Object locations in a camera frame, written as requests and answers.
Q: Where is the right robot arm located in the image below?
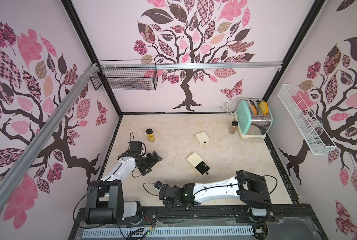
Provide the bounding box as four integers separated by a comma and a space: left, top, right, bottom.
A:
154, 171, 272, 223

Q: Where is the mint green toaster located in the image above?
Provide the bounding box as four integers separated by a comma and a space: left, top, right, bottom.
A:
234, 99, 273, 139

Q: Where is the yellow spice jar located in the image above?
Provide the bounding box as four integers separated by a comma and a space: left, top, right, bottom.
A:
146, 129, 155, 143

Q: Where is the white slotted cable duct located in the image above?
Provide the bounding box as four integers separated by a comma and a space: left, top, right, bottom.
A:
79, 226, 254, 240

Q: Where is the white toaster cable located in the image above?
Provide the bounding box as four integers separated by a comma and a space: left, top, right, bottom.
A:
220, 97, 251, 120

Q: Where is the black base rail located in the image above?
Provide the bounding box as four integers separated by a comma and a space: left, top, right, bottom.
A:
68, 204, 327, 240

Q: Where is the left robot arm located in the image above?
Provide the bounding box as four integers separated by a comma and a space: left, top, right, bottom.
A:
85, 141, 162, 225

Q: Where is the aluminium rail back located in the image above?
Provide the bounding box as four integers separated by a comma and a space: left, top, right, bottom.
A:
101, 62, 283, 70

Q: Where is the aluminium rail left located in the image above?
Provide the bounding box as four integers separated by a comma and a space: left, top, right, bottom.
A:
0, 63, 99, 210

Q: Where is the brown spice jar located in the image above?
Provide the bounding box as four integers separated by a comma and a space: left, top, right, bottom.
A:
228, 120, 238, 134

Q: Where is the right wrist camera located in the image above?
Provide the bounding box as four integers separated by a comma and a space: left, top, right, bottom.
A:
154, 181, 163, 191

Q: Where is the white wire shelf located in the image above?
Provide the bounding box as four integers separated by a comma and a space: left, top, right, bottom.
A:
277, 84, 337, 155

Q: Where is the aluminium rail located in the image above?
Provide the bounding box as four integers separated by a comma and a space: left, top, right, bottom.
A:
0, 63, 99, 210
101, 62, 283, 70

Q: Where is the black wire basket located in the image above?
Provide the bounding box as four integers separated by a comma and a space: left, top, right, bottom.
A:
91, 59, 158, 91

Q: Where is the cream drawer jewelry box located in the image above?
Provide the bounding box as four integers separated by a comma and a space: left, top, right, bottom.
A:
195, 132, 210, 146

